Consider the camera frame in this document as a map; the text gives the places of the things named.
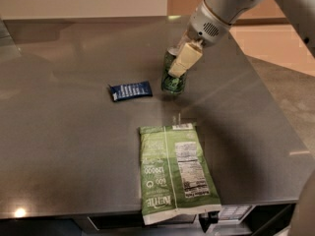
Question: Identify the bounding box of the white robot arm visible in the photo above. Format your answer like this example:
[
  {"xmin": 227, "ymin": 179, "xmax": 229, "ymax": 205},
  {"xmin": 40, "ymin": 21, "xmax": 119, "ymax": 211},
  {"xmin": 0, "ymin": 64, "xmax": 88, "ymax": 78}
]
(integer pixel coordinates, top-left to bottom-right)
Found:
[{"xmin": 167, "ymin": 0, "xmax": 315, "ymax": 76}]

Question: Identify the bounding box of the blue rxbar blueberry wrapper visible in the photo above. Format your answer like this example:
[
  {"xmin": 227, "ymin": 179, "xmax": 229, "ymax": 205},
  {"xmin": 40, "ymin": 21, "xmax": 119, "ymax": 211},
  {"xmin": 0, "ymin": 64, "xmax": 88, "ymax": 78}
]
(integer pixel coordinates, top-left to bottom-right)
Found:
[{"xmin": 109, "ymin": 81, "xmax": 153, "ymax": 102}]

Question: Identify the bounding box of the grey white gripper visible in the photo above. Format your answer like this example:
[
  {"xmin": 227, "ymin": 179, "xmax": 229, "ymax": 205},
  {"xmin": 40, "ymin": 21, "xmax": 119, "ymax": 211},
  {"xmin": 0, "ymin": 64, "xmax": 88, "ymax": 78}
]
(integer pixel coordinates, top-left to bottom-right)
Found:
[{"xmin": 168, "ymin": 1, "xmax": 230, "ymax": 78}]

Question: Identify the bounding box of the green chip bag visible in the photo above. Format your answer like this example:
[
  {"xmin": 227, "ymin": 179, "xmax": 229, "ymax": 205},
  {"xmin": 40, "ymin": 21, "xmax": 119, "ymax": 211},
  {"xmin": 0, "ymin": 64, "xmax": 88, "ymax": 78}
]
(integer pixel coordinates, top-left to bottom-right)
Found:
[{"xmin": 139, "ymin": 123, "xmax": 221, "ymax": 225}]

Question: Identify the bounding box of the green soda can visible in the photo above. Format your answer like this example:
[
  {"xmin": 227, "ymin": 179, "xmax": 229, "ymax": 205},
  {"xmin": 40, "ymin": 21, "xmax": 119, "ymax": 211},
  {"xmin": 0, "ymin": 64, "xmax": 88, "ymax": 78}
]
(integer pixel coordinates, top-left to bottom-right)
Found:
[{"xmin": 160, "ymin": 47, "xmax": 186, "ymax": 94}]

